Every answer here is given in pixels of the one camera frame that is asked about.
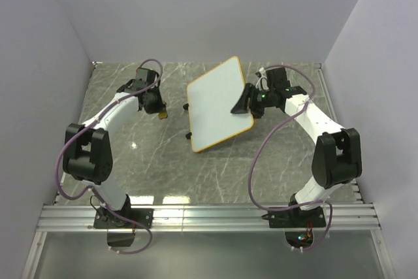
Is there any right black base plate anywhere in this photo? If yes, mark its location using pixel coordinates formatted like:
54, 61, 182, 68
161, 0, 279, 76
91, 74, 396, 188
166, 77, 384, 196
261, 207, 327, 229

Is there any yellow-framed whiteboard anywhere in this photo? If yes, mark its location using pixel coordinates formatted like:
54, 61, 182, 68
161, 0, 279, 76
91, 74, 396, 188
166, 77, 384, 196
186, 56, 254, 153

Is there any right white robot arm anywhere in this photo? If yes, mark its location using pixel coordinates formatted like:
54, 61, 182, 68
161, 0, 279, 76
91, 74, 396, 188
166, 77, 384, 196
231, 83, 362, 227

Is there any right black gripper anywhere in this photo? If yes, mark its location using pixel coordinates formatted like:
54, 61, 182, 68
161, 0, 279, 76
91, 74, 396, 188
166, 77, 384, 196
231, 83, 275, 120

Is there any wire whiteboard stand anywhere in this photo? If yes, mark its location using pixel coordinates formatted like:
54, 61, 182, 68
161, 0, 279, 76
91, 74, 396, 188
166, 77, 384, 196
182, 102, 209, 153

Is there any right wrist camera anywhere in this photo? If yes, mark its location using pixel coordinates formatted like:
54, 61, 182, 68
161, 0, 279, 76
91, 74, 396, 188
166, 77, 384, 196
255, 67, 290, 91

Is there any yellow bone-shaped eraser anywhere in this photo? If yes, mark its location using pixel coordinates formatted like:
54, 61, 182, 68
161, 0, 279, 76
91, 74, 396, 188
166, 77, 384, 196
158, 112, 168, 120

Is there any aluminium mounting rail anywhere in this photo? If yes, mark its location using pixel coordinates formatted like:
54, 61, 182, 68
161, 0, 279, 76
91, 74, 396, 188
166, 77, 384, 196
36, 203, 381, 232

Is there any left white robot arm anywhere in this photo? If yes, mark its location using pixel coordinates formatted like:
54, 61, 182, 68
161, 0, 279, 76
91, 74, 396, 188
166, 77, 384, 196
59, 78, 167, 228

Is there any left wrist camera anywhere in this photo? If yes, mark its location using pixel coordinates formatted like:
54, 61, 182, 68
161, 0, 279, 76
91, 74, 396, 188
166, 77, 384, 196
135, 67, 159, 86

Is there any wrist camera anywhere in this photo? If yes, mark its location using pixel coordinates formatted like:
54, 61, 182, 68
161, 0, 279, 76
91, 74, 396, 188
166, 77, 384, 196
135, 67, 159, 86
255, 67, 290, 91

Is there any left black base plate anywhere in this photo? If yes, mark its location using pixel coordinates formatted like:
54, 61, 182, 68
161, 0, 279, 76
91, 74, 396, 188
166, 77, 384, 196
93, 208, 153, 229

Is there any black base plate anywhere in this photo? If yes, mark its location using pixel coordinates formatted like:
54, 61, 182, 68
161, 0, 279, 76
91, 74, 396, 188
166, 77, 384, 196
93, 208, 153, 229
261, 207, 327, 229

